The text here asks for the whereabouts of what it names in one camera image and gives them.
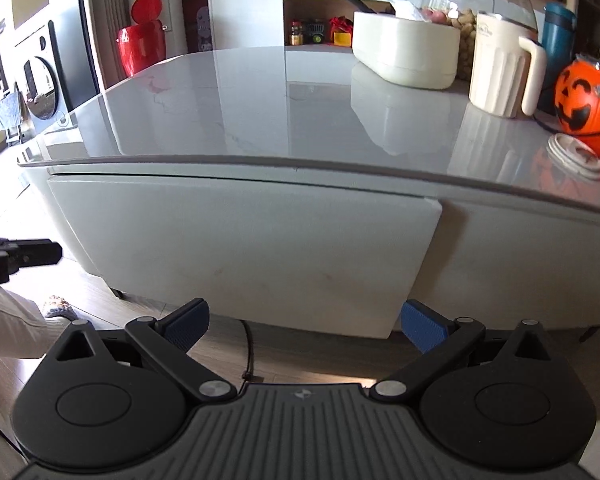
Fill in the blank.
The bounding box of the white trousers leg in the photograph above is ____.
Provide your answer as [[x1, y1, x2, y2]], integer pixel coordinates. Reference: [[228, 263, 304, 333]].
[[0, 286, 78, 359]]

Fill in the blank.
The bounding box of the white cabinet with drawers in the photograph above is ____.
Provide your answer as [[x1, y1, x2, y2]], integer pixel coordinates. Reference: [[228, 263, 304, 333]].
[[18, 47, 600, 338]]

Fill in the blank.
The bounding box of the white round lid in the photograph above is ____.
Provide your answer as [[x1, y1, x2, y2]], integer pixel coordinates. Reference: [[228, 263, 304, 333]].
[[547, 133, 600, 181]]

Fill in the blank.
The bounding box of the red trash bin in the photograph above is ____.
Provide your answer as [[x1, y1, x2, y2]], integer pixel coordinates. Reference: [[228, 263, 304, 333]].
[[117, 0, 166, 77]]

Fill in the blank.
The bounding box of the cream ribbed pitcher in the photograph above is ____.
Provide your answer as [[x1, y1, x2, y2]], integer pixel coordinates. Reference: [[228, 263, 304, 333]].
[[469, 12, 547, 118]]

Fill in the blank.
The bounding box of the orange pumpkin bucket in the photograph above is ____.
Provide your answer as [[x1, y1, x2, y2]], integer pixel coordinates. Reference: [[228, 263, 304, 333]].
[[554, 53, 600, 158]]

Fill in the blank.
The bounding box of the white oval container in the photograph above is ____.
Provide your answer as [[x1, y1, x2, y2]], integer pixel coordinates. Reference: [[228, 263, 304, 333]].
[[352, 11, 460, 90]]

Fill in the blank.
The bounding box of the teal travel mug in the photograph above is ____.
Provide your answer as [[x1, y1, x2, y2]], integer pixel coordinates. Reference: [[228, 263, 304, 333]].
[[539, 2, 577, 114]]

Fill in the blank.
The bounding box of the black cable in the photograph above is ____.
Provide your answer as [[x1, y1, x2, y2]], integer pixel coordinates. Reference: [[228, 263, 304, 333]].
[[237, 317, 256, 386]]

